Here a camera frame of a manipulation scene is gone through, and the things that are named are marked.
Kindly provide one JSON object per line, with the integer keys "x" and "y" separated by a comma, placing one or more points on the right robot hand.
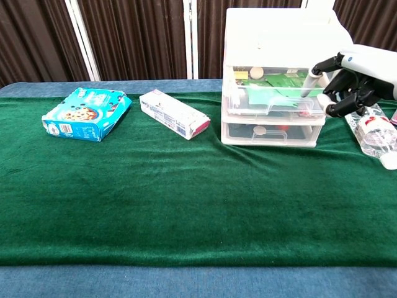
{"x": 369, "y": 62}

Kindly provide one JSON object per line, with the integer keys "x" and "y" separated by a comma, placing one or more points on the clear drawer with green packet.
{"x": 235, "y": 102}

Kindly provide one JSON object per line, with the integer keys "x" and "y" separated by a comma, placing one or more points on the white plastic drawer unit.
{"x": 279, "y": 37}

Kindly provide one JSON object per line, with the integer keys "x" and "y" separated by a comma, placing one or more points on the clear drawer with dark contents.
{"x": 297, "y": 132}

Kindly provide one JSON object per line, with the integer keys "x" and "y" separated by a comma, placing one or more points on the clear plastic water bottle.
{"x": 375, "y": 133}

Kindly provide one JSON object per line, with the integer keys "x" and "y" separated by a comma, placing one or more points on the green packet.
{"x": 279, "y": 82}

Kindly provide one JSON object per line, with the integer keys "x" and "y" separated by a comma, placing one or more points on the white round disc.
{"x": 260, "y": 130}
{"x": 257, "y": 72}

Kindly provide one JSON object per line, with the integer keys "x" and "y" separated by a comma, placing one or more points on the white toothpaste box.
{"x": 173, "y": 113}

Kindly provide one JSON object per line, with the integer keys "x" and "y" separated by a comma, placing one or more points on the green velvet cloth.
{"x": 186, "y": 192}

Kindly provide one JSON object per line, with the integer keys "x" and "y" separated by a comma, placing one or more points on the blue table cover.
{"x": 186, "y": 282}

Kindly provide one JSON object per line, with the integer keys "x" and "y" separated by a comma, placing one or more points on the blue cookie box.
{"x": 87, "y": 115}

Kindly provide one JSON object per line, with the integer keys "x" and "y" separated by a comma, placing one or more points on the dark folding screen white frame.
{"x": 139, "y": 37}

